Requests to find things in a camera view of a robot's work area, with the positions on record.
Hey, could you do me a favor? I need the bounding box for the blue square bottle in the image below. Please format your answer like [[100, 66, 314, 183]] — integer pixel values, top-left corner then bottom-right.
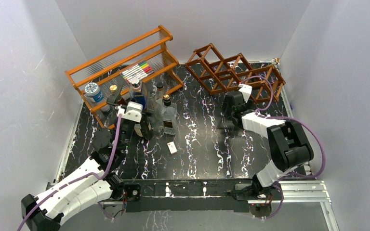
[[130, 77, 148, 111]]

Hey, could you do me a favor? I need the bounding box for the clear glass bottle white label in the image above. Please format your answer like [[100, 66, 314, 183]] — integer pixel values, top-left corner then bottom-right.
[[154, 82, 166, 131]]

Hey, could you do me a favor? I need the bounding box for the clear bottle black cap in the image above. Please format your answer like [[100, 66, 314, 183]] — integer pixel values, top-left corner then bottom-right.
[[160, 94, 178, 135]]

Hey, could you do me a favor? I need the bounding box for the dark bottle gold cap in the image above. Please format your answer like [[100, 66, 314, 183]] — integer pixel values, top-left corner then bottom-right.
[[108, 84, 121, 103]]

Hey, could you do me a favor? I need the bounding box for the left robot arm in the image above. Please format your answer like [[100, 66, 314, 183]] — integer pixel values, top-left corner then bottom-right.
[[18, 96, 148, 231]]

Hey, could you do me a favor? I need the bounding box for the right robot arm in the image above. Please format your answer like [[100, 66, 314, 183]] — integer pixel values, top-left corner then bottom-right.
[[222, 91, 314, 200]]

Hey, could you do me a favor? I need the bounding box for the brown wooden wine rack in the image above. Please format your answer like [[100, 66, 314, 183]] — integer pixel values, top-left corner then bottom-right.
[[185, 43, 286, 103]]

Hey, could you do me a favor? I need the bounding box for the orange wooden shelf rack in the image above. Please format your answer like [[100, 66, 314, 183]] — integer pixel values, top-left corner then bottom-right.
[[65, 25, 184, 128]]

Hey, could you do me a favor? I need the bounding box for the blue white jar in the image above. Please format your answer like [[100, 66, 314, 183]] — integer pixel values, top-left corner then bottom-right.
[[84, 82, 104, 103]]

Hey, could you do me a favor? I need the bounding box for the pack of coloured markers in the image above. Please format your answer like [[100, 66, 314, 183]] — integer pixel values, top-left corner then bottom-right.
[[121, 61, 154, 84]]

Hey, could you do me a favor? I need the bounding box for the small white card box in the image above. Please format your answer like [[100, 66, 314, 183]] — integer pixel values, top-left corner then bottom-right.
[[167, 141, 177, 154]]

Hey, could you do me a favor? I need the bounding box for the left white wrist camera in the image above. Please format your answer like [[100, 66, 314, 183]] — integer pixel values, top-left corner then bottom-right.
[[116, 102, 143, 123]]

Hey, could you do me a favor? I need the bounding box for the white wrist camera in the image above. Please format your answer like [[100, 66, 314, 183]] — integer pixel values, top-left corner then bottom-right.
[[238, 83, 252, 103], [116, 102, 143, 123]]

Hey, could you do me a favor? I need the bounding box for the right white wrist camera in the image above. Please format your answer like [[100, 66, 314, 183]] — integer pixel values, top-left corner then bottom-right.
[[238, 83, 252, 103]]

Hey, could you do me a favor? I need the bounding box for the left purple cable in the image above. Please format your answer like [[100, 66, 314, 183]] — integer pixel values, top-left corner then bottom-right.
[[16, 106, 123, 231]]

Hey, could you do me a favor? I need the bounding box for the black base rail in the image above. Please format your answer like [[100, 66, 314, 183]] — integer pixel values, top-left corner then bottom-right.
[[94, 178, 301, 214]]

